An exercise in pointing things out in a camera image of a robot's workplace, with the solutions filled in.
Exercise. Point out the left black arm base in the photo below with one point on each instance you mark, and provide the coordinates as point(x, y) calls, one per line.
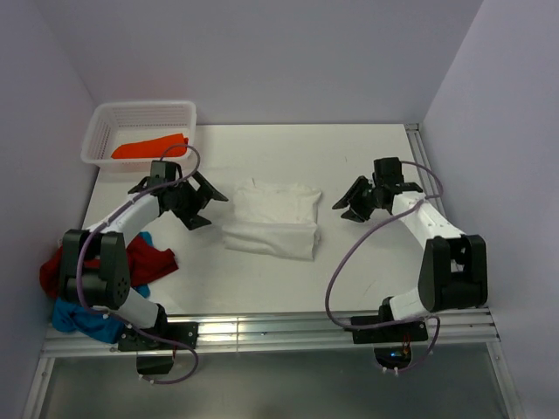
point(156, 357)

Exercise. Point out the blue t-shirt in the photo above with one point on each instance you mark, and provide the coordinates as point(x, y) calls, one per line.
point(69, 317)

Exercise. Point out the white printed t-shirt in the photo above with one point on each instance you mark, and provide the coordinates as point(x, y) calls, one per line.
point(274, 219)

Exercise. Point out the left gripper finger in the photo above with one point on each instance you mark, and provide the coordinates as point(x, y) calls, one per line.
point(206, 191)
point(192, 221)

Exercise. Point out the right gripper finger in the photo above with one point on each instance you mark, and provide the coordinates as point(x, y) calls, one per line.
point(357, 214)
point(359, 185)

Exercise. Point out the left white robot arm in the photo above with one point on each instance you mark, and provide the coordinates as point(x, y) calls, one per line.
point(94, 271)

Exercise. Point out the front aluminium rail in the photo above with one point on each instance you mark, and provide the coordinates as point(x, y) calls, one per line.
point(273, 332)

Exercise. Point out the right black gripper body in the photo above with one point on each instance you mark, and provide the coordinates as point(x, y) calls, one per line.
point(374, 194)

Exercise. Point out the white plastic basket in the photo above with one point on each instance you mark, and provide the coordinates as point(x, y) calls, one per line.
point(115, 124)

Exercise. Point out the dark red t-shirt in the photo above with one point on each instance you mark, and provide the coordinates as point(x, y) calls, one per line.
point(146, 265)

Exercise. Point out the orange rolled t-shirt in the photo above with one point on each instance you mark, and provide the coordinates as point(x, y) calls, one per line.
point(167, 146)

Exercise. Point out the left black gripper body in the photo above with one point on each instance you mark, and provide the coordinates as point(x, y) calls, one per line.
point(186, 199)

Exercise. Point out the right side aluminium rail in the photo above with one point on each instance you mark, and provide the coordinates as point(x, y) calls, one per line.
point(436, 183)

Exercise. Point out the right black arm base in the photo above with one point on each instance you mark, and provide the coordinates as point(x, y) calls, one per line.
point(392, 344)

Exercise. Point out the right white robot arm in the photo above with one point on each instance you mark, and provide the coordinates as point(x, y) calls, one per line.
point(388, 315)

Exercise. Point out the aluminium rail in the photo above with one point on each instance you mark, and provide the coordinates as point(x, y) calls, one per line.
point(273, 332)
point(436, 183)

